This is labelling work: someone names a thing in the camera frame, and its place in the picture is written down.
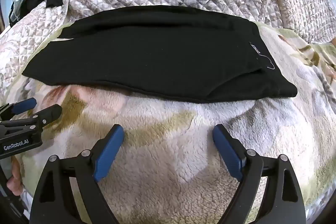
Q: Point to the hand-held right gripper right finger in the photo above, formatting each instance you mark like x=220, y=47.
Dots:
x=227, y=151

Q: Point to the quilted floral pillow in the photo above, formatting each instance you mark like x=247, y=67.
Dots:
x=29, y=32

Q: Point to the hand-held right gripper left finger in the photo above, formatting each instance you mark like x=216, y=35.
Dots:
x=110, y=150

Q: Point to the black pants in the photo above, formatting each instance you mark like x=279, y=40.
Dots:
x=157, y=56

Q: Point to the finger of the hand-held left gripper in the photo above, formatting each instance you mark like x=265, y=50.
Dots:
x=50, y=113
x=25, y=105

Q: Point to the floral fleece blanket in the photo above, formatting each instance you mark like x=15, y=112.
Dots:
x=170, y=134

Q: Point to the person's left hand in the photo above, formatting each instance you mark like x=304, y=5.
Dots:
x=15, y=174

